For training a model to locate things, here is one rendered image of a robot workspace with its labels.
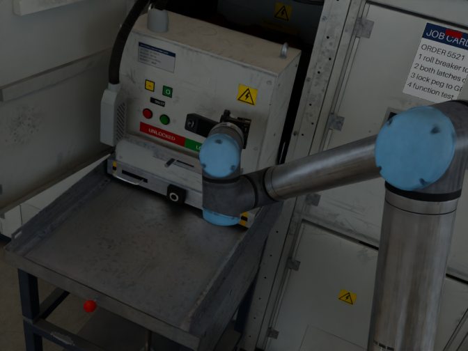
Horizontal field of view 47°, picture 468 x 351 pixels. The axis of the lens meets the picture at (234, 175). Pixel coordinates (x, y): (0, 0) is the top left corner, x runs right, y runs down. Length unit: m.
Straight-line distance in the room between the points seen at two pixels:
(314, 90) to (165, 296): 0.76
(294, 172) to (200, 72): 0.48
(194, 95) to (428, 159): 0.92
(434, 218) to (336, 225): 1.06
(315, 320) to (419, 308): 1.28
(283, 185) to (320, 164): 0.13
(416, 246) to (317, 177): 0.36
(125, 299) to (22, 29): 0.77
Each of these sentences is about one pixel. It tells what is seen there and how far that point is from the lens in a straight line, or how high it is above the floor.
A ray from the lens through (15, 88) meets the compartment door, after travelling 1.63.
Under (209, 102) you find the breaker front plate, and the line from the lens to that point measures 1.58.
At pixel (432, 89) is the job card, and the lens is 1.61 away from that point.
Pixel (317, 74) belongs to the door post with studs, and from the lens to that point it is 1.68.
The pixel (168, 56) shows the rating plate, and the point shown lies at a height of 1.35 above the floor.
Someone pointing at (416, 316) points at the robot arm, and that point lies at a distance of 0.95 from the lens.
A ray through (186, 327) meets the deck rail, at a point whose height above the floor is 0.85.
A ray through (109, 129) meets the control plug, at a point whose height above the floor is 1.11.
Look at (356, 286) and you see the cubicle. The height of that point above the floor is 0.61.
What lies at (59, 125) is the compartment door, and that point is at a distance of 1.83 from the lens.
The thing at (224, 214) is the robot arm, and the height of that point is 1.18.
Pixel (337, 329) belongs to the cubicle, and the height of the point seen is 0.37.
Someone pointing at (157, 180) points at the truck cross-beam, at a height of 0.91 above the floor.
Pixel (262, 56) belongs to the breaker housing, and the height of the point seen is 1.39.
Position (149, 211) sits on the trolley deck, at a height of 0.85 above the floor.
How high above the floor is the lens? 1.97
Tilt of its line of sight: 35 degrees down
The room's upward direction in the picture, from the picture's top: 11 degrees clockwise
